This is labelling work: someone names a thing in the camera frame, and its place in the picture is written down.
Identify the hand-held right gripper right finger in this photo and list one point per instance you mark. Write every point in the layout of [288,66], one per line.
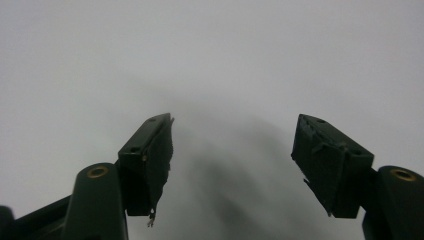
[330,166]

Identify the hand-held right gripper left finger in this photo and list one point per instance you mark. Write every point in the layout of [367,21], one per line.
[146,166]

